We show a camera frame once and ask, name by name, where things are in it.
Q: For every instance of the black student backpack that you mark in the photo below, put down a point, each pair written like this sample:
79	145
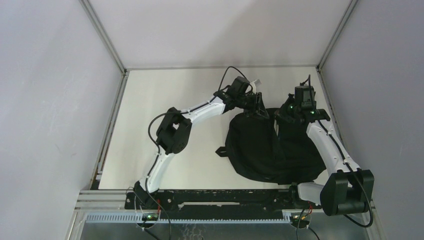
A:
271	150

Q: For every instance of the black front mounting rail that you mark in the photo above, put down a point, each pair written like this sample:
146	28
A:
221	203

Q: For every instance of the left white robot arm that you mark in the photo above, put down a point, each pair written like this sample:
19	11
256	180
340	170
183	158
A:
173	133

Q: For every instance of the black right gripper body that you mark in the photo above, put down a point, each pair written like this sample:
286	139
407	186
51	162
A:
288	110

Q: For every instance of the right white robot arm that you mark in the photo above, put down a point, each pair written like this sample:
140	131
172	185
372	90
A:
348	188

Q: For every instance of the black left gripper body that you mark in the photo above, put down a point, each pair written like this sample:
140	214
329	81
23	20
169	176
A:
247	103

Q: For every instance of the white slotted cable duct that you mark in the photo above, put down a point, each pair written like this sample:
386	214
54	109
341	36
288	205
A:
185	218

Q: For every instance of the aluminium cell frame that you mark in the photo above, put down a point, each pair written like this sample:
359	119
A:
90	102

